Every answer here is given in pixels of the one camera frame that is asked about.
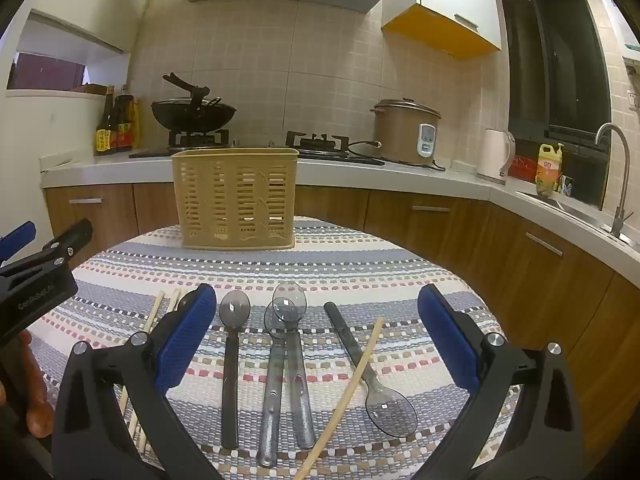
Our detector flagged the steel kitchen sink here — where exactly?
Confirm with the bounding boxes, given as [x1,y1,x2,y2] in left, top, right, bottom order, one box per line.
[517,190,640,256]

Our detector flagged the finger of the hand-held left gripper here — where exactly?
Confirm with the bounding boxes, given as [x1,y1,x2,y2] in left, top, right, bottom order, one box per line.
[0,220,37,267]
[0,218,94,285]

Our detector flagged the red packet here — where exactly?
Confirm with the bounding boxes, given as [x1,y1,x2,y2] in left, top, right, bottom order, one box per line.
[512,155,541,181]

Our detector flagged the black gas stove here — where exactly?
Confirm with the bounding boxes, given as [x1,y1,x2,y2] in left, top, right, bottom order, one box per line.
[129,130,386,167]

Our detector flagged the wooden base cabinets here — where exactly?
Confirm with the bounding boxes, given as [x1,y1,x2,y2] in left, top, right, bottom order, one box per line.
[45,182,640,461]

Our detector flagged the white paper roll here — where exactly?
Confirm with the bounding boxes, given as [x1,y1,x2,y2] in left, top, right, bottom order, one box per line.
[476,128,517,185]

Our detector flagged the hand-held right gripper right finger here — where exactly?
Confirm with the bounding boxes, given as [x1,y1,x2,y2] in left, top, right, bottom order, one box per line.
[416,283,587,480]

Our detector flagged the striped woven tablecloth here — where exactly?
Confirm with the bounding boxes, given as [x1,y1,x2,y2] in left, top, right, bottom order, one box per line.
[22,216,521,480]

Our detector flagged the white kitchen countertop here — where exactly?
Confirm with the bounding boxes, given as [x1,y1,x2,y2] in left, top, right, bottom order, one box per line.
[40,147,640,281]

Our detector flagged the metal utensil handle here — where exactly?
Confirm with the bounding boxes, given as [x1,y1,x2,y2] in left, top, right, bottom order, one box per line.
[324,301,419,438]

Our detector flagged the dark sauce bottle yellow label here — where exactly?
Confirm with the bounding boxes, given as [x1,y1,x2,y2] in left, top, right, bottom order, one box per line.
[95,86,115,157]

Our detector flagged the dark translucent plastic spoon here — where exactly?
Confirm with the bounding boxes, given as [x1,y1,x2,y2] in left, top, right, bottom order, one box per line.
[218,290,252,451]

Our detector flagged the dark sauce bottle red label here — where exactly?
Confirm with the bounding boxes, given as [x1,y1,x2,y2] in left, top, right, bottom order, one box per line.
[114,85,135,153]

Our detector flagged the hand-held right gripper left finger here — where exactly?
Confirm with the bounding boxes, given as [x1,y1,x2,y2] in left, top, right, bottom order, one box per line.
[51,283,224,480]

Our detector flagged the wok lid with black handle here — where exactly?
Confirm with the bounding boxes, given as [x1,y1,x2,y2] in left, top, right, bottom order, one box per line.
[162,72,222,108]

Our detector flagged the steel kitchen faucet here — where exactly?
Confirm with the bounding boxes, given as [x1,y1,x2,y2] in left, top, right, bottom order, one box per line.
[595,122,632,238]

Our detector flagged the yellow seasoning bottle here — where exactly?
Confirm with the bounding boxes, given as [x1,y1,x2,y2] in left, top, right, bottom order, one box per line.
[131,100,144,150]

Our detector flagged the yellow plastic bottle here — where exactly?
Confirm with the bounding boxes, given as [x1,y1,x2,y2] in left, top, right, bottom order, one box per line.
[536,142,565,197]

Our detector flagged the person's left hand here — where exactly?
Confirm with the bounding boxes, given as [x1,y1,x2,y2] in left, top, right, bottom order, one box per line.
[22,332,55,438]

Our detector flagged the white and yellow wall cabinet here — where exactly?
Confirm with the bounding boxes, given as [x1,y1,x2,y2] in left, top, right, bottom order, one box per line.
[381,0,502,61]

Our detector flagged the beige plastic utensil basket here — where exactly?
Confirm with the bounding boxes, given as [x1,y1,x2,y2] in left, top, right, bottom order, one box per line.
[171,147,300,251]

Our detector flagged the black power cable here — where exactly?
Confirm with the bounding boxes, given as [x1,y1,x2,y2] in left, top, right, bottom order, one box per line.
[347,140,446,172]

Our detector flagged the brown rice cooker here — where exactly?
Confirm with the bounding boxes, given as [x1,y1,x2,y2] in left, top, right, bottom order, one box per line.
[371,98,442,166]

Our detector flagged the wooden chopstick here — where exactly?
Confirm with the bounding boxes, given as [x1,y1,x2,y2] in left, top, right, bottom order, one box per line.
[116,292,166,416]
[127,289,181,456]
[292,316,386,480]

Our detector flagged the dark kitchen window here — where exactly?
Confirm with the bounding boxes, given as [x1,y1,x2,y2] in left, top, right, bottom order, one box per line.
[500,0,612,211]

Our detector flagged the black wok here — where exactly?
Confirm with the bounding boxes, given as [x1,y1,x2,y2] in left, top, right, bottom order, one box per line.
[151,97,238,132]

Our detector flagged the clear grey plastic spoon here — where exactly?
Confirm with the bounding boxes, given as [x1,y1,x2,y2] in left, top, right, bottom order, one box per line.
[256,299,296,467]
[272,281,317,450]

